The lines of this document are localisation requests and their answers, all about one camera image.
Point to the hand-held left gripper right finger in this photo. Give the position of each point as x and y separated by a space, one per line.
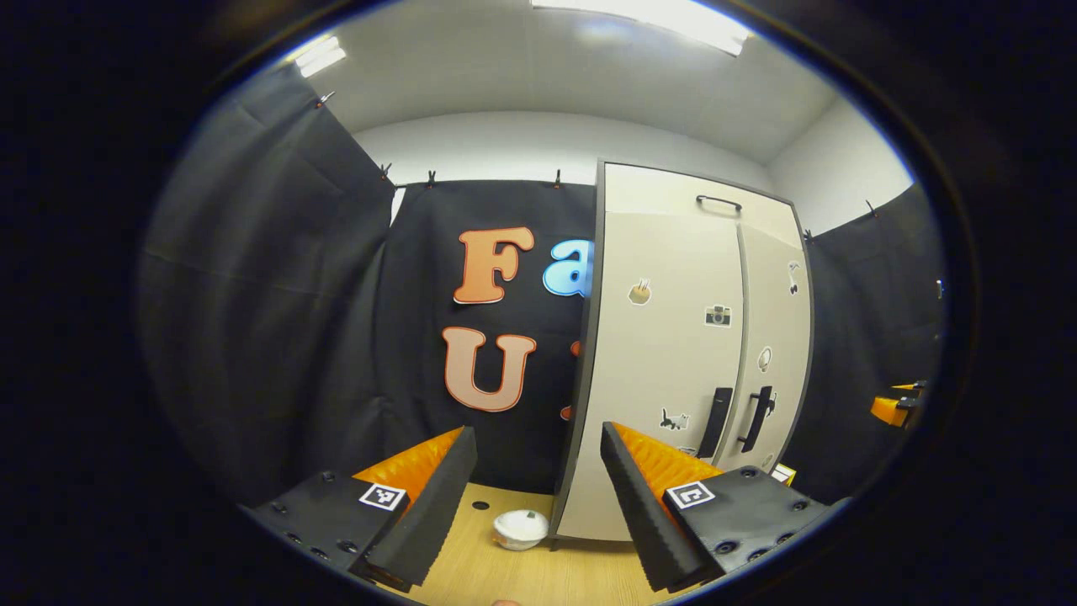
639 513

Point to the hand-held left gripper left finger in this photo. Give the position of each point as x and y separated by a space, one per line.
429 513

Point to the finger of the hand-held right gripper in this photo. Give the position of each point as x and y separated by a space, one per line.
913 389
888 410

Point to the shoe cabinet door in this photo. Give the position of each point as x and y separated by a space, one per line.
782 320
656 362

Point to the white shoe cabinet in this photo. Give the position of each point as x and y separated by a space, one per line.
599 202

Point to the white cabinet drawer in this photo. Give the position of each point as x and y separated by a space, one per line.
656 189

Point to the white round bowl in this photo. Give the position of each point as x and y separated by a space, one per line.
520 528

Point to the yellow book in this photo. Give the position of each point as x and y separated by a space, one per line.
782 474

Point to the long ceiling light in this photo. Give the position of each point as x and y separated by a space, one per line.
673 17

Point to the small ceiling light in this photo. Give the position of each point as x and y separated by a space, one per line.
318 56

